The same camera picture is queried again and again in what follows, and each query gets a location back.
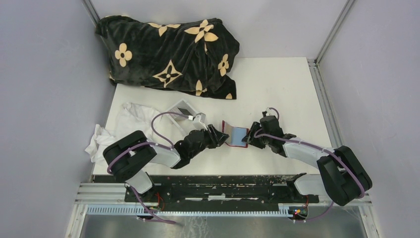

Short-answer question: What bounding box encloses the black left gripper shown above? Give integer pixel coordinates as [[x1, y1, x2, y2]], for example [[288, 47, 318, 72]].
[[190, 123, 229, 159]]

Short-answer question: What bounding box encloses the red leather card holder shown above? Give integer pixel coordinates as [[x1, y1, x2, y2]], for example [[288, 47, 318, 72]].
[[222, 120, 249, 148]]

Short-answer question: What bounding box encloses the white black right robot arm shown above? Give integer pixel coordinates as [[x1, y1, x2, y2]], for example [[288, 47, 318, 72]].
[[242, 116, 373, 206]]

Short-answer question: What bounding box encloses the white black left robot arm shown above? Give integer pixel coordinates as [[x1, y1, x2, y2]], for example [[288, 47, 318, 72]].
[[103, 124, 229, 202]]

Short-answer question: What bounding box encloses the stack of cards in box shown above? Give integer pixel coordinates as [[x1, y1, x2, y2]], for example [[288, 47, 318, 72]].
[[175, 105, 195, 116]]

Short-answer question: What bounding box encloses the white plastic card box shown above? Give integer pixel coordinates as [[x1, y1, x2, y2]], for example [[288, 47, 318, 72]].
[[165, 99, 207, 135]]

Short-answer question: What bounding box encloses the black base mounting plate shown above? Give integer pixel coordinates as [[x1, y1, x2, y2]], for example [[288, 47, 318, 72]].
[[124, 174, 319, 213]]

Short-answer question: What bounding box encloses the white crumpled cloth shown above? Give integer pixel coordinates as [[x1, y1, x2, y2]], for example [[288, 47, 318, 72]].
[[85, 102, 160, 165]]

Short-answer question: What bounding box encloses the black floral blanket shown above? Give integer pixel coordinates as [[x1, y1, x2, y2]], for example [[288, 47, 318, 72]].
[[95, 15, 240, 100]]

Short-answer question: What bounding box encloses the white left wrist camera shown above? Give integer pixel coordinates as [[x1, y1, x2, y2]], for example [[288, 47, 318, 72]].
[[188, 113, 207, 130]]

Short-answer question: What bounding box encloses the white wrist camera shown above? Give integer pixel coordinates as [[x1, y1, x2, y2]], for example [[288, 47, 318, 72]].
[[188, 113, 207, 130], [262, 108, 277, 117]]

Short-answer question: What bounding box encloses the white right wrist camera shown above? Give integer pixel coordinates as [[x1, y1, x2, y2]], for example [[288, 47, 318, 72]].
[[262, 108, 277, 117]]

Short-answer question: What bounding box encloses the aluminium frame rail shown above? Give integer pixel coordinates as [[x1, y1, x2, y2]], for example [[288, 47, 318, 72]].
[[308, 0, 372, 206]]

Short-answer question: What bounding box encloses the white slotted cable duct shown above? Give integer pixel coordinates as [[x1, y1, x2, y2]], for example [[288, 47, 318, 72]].
[[86, 203, 291, 218]]

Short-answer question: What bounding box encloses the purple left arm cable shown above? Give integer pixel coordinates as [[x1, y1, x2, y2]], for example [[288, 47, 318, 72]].
[[106, 112, 184, 225]]

